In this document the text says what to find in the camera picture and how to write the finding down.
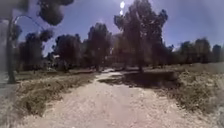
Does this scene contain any wood of trees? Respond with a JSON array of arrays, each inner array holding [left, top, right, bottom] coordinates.
[[13, 22, 224, 73]]

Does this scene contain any tall dark tree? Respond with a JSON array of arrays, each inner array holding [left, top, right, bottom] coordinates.
[[113, 0, 170, 73]]

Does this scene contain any pale gravel path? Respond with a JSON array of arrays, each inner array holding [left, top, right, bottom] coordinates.
[[9, 69, 222, 128]]

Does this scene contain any dry grass verge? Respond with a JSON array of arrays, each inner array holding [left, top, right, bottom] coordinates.
[[99, 62, 224, 128], [0, 69, 98, 128]]

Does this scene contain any tree with thin trunk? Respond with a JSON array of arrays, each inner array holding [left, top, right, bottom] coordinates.
[[0, 0, 75, 85]]

